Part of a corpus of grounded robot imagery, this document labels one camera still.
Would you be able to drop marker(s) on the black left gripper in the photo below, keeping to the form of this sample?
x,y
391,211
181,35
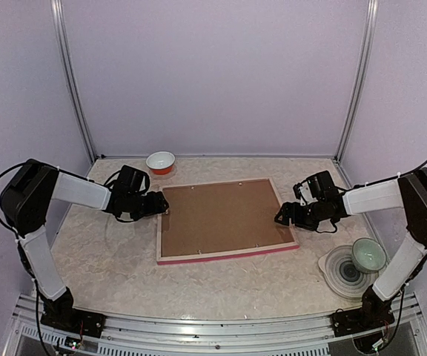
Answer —
x,y
158,205

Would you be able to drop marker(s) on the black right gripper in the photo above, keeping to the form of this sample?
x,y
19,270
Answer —
x,y
286,209

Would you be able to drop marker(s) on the pink wooden picture frame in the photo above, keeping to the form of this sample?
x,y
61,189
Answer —
x,y
228,257

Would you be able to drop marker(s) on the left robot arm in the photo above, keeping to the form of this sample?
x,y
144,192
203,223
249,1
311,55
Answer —
x,y
25,202

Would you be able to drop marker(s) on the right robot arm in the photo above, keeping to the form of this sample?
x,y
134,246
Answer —
x,y
404,196

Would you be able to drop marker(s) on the orange white bowl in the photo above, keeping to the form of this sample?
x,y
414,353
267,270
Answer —
x,y
161,162

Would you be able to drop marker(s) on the white swirl plate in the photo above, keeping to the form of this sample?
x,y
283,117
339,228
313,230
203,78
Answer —
x,y
341,275

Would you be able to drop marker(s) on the green ceramic bowl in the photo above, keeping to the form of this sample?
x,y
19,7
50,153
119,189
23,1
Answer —
x,y
368,256

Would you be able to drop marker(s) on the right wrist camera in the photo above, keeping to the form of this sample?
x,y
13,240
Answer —
x,y
302,193

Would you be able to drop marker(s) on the aluminium front rail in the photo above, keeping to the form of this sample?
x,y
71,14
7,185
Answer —
x,y
131,335

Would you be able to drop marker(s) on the left aluminium corner post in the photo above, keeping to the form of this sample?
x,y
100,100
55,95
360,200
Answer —
x,y
70,78

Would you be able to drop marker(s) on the aluminium corner post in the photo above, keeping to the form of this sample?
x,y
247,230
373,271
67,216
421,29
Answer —
x,y
70,78
360,77

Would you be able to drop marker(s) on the right aluminium corner post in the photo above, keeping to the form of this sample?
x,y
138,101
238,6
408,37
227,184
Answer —
x,y
360,77

